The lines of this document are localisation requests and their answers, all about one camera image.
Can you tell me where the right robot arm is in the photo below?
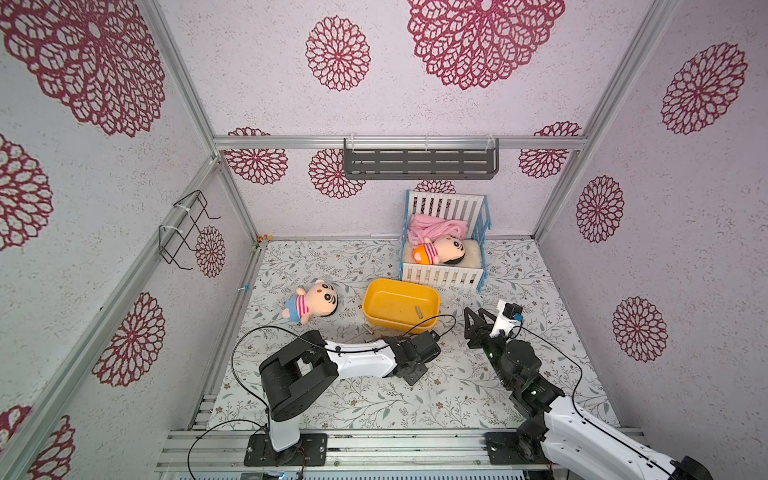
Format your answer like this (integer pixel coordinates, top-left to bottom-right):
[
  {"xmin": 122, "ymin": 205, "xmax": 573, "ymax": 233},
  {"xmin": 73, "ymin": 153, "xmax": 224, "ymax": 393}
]
[{"xmin": 464, "ymin": 302, "xmax": 712, "ymax": 479}]

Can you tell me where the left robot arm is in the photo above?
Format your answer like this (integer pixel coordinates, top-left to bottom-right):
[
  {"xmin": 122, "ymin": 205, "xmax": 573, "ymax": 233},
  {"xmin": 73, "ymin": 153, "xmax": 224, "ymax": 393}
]
[{"xmin": 259, "ymin": 330, "xmax": 441, "ymax": 452}]

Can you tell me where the yellow plastic storage box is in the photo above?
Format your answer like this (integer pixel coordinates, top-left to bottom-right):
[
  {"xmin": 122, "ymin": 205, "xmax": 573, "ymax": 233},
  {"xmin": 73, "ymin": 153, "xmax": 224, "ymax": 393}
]
[{"xmin": 362, "ymin": 278, "xmax": 441, "ymax": 334}]

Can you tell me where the white blue toy crib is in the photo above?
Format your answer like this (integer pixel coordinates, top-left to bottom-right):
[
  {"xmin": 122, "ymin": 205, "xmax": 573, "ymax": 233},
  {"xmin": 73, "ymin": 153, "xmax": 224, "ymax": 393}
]
[{"xmin": 400, "ymin": 190, "xmax": 491, "ymax": 291}]

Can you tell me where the plush doll in crib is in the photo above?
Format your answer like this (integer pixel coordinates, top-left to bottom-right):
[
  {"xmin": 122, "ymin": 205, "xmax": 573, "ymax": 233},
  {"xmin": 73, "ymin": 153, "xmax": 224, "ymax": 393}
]
[{"xmin": 412, "ymin": 235, "xmax": 465, "ymax": 265}]

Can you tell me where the plush doll on table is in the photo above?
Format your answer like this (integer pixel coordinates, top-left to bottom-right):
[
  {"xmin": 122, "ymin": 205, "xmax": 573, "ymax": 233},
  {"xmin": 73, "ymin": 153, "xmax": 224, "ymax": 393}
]
[{"xmin": 281, "ymin": 279, "xmax": 339, "ymax": 325}]

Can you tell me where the pink blanket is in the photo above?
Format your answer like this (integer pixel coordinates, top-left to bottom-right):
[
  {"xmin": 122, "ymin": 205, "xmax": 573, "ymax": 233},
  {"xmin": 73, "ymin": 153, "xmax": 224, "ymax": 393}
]
[{"xmin": 406, "ymin": 214, "xmax": 468, "ymax": 245}]

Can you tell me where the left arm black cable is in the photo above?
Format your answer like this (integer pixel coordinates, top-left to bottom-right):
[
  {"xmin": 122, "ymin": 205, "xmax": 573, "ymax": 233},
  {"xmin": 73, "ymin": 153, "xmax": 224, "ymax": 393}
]
[{"xmin": 187, "ymin": 313, "xmax": 458, "ymax": 480}]

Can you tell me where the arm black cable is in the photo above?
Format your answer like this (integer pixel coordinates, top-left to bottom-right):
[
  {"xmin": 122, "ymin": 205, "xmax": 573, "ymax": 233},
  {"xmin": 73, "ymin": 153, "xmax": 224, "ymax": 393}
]
[
  {"xmin": 515, "ymin": 323, "xmax": 676, "ymax": 475},
  {"xmin": 187, "ymin": 313, "xmax": 458, "ymax": 480}
]

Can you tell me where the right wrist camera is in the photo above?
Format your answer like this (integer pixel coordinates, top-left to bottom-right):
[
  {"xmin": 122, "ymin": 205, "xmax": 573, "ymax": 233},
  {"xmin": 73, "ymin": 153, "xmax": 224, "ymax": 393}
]
[{"xmin": 490, "ymin": 300, "xmax": 524, "ymax": 338}]

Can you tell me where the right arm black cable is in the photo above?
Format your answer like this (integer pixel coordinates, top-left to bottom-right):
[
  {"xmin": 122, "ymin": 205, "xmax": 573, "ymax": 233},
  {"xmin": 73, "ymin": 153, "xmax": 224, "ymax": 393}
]
[{"xmin": 515, "ymin": 323, "xmax": 676, "ymax": 475}]

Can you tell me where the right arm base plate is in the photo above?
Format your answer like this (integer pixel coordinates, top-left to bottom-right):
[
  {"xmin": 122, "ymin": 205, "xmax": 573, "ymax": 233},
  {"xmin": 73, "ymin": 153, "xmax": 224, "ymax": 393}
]
[{"xmin": 484, "ymin": 431, "xmax": 548, "ymax": 465}]

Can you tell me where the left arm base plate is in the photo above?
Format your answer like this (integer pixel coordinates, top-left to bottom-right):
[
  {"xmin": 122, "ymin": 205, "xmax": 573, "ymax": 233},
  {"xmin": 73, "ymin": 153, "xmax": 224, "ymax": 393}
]
[{"xmin": 244, "ymin": 433, "xmax": 328, "ymax": 467}]

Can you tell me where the grey wall shelf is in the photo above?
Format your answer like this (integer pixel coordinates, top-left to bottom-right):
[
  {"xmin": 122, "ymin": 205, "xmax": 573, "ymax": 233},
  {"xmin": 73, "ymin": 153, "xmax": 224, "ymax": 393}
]
[{"xmin": 342, "ymin": 140, "xmax": 499, "ymax": 181}]

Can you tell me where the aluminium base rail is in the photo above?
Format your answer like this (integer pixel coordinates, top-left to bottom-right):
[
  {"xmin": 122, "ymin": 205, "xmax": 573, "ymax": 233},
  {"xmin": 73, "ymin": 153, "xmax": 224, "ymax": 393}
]
[{"xmin": 154, "ymin": 427, "xmax": 646, "ymax": 472}]

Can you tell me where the black wire wall rack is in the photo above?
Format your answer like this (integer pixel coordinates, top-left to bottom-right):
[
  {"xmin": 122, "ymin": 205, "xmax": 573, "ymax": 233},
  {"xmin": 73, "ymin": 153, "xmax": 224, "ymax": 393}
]
[{"xmin": 157, "ymin": 189, "xmax": 220, "ymax": 271}]

